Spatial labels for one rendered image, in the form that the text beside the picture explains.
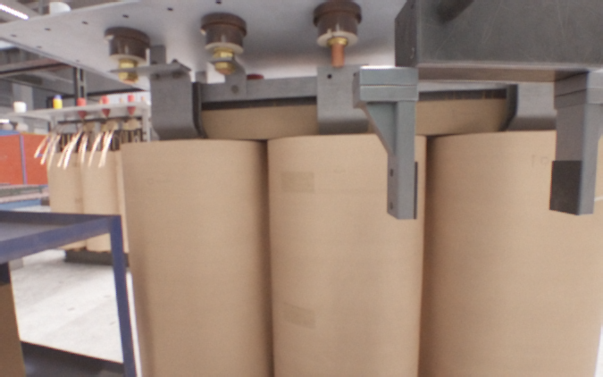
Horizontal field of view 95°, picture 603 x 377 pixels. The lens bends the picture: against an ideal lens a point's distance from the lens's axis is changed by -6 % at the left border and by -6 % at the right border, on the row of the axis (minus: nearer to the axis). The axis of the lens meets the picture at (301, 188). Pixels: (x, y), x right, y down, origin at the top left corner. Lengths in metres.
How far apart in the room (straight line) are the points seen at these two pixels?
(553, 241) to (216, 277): 0.78
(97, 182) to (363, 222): 2.88
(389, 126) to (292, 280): 0.59
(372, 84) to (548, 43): 0.12
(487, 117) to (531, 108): 0.11
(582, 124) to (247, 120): 0.73
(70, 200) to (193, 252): 2.86
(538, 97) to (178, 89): 0.84
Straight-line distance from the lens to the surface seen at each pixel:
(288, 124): 0.82
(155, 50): 1.00
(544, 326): 0.87
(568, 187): 0.29
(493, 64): 0.23
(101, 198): 3.29
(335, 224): 0.68
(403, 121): 0.21
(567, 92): 0.30
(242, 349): 0.93
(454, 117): 0.85
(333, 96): 0.72
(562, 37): 0.27
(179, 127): 0.84
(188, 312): 0.88
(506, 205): 0.75
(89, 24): 0.93
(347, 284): 0.72
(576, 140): 0.29
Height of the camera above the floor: 1.02
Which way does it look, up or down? 5 degrees down
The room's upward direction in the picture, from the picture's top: 1 degrees counter-clockwise
